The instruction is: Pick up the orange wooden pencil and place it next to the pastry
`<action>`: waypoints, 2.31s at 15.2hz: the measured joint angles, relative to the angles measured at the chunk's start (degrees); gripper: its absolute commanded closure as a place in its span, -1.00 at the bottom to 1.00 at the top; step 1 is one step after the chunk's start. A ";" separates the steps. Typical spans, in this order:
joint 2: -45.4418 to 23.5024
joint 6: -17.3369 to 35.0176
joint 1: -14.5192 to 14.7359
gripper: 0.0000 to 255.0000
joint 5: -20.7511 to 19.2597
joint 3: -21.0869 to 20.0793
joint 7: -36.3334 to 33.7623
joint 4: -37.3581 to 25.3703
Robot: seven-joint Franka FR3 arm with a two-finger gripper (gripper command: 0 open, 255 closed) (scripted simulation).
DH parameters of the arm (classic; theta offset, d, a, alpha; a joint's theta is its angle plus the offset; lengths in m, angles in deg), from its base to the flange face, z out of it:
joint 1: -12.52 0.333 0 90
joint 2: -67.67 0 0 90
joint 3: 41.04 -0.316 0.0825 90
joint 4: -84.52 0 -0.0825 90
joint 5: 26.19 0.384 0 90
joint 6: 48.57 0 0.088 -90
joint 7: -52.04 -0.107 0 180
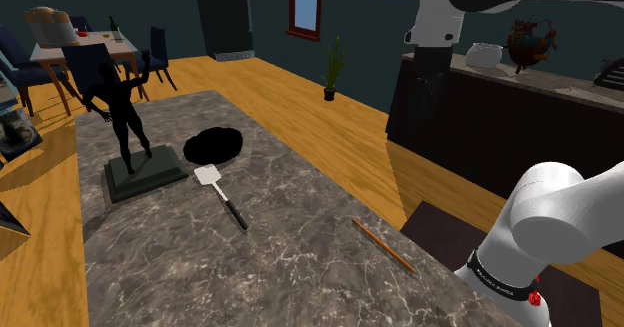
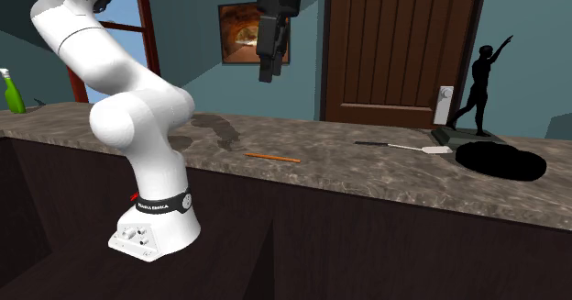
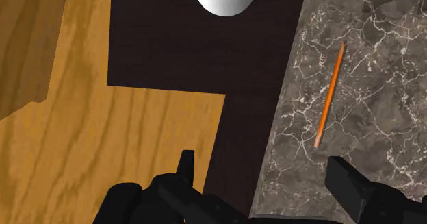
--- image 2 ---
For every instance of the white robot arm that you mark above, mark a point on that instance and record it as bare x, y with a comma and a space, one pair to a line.
143, 111

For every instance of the orange pencil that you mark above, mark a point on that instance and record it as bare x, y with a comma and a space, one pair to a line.
272, 157

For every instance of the brown wooden door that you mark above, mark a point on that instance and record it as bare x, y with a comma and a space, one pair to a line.
393, 44

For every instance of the red framed window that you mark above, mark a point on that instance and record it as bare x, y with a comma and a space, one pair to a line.
123, 8

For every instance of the black human figure statue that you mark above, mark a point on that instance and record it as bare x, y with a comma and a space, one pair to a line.
479, 89

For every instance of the dark robot stand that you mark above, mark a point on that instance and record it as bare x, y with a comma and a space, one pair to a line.
134, 279

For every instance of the green spray bottle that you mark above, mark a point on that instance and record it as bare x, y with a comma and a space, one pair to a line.
13, 97

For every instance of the orange wall picture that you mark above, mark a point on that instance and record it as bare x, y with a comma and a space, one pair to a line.
237, 35

